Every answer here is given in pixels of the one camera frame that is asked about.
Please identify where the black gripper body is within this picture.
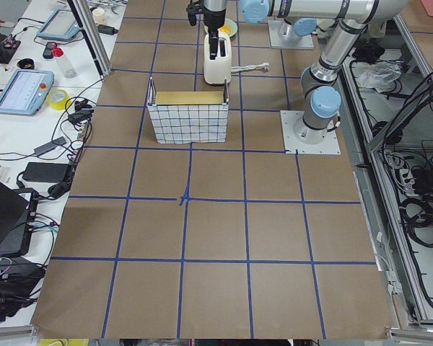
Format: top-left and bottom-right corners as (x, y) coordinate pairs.
(203, 0), (227, 37)

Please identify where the white two-slot toaster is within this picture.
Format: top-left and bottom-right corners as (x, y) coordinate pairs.
(204, 31), (232, 85)

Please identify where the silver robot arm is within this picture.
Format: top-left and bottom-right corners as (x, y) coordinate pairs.
(277, 17), (336, 43)
(240, 1), (407, 139)

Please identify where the yellow bread slice on plate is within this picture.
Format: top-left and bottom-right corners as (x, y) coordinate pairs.
(218, 25), (231, 35)

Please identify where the light green plate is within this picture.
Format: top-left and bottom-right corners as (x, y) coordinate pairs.
(224, 18), (237, 37)

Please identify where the white paper cup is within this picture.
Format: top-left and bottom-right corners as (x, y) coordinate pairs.
(92, 8), (107, 25)

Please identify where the blue teach pendant far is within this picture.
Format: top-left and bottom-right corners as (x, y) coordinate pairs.
(36, 9), (80, 42)

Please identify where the blue teach pendant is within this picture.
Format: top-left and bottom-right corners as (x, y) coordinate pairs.
(0, 68), (54, 116)
(36, 9), (80, 42)

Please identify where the clear bottle with red cap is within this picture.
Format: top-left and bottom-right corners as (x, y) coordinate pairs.
(52, 45), (76, 79)

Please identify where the yellow tape roll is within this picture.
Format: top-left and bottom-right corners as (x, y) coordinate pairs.
(45, 89), (71, 110)

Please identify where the crumpled white cloth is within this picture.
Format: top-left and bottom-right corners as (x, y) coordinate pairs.
(357, 62), (402, 92)

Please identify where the black round bowl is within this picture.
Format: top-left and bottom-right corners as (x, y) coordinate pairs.
(17, 58), (35, 70)

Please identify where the blue teach pendant near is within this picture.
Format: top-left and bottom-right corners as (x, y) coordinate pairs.
(0, 68), (54, 116)

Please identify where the black power adapter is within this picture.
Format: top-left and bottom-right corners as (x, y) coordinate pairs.
(22, 162), (70, 183)

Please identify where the black laptop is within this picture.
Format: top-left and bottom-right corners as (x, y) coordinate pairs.
(0, 182), (38, 258)

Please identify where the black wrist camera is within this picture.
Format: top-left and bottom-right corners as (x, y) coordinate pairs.
(186, 0), (202, 27)

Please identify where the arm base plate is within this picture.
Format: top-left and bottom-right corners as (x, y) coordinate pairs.
(280, 110), (341, 155)
(268, 18), (317, 50)

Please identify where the wire basket with checkered cloth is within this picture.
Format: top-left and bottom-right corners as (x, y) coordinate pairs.
(147, 78), (229, 144)

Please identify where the aluminium frame post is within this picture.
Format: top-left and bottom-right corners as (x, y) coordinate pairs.
(68, 0), (111, 78)

